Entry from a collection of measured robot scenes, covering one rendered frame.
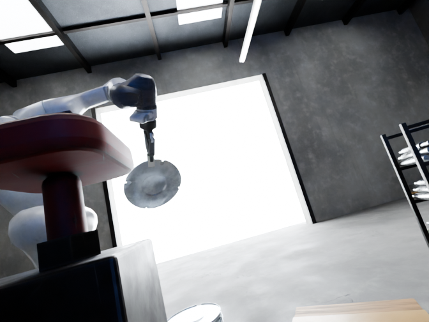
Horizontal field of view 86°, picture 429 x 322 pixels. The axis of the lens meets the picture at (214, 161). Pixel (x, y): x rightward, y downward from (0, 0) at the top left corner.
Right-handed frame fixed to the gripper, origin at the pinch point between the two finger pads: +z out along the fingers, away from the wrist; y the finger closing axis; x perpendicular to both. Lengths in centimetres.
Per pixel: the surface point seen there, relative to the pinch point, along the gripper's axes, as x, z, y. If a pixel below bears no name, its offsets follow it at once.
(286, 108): -348, 77, 261
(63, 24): 41, -50, 417
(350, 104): -483, 62, 210
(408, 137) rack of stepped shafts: -163, -3, -32
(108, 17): -28, -65, 399
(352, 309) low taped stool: -38, 14, -84
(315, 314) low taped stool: -30, 19, -79
